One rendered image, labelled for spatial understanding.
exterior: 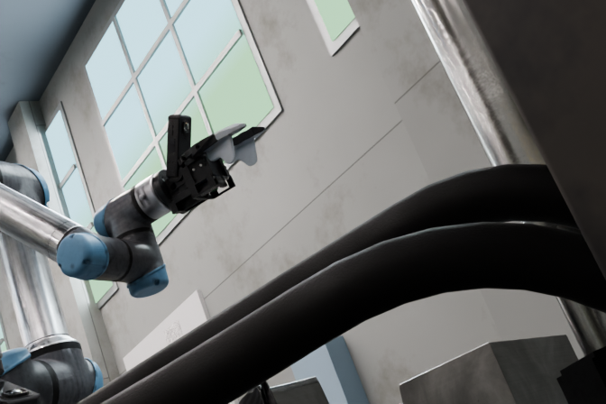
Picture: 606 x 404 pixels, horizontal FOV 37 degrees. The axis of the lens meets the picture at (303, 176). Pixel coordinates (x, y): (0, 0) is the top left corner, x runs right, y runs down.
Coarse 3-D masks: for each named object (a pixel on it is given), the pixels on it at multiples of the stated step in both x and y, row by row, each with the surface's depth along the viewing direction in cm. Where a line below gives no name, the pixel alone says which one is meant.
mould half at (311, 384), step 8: (288, 384) 86; (296, 384) 86; (304, 384) 87; (312, 384) 87; (272, 392) 84; (280, 392) 84; (288, 392) 85; (296, 392) 85; (304, 392) 86; (312, 392) 86; (320, 392) 87; (280, 400) 84; (288, 400) 84; (296, 400) 85; (304, 400) 85; (312, 400) 86; (320, 400) 86
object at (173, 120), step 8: (168, 120) 162; (176, 120) 161; (184, 120) 162; (168, 128) 162; (176, 128) 161; (184, 128) 162; (168, 136) 162; (176, 136) 161; (184, 136) 163; (168, 144) 162; (176, 144) 161; (184, 144) 163; (168, 152) 162; (176, 152) 161; (168, 160) 162; (176, 160) 161; (168, 168) 162; (176, 168) 161; (168, 176) 162; (176, 176) 161
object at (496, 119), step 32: (416, 0) 58; (448, 0) 56; (448, 32) 56; (448, 64) 57; (480, 64) 54; (480, 96) 54; (480, 128) 55; (512, 128) 53; (512, 160) 53; (544, 224) 51; (576, 320) 50; (576, 384) 49
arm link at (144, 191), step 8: (152, 176) 163; (144, 184) 162; (152, 184) 162; (136, 192) 163; (144, 192) 162; (152, 192) 161; (136, 200) 162; (144, 200) 162; (152, 200) 161; (160, 200) 161; (144, 208) 162; (152, 208) 162; (160, 208) 162; (168, 208) 163; (152, 216) 164; (160, 216) 164
